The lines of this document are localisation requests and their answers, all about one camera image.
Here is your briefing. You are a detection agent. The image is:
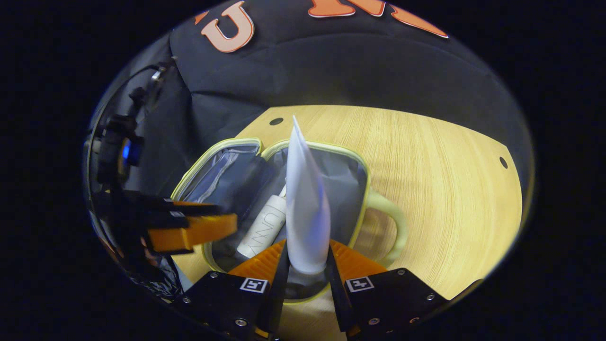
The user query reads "white pump bottle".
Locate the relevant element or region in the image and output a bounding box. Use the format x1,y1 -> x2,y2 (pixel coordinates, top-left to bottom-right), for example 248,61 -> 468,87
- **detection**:
236,185 -> 288,260

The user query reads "white squeeze tube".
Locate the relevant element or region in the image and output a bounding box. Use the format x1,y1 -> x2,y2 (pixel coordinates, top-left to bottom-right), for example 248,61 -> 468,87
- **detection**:
285,115 -> 331,275

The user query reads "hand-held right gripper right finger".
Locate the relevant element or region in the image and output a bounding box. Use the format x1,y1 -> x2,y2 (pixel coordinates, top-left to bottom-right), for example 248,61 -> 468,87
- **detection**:
327,239 -> 450,338

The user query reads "pale yellow small suitcase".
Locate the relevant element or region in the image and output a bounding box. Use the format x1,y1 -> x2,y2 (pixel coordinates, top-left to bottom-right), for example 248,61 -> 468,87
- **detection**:
170,137 -> 409,304

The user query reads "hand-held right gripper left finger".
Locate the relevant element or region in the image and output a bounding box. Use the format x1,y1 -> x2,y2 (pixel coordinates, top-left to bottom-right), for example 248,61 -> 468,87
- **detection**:
175,239 -> 290,339

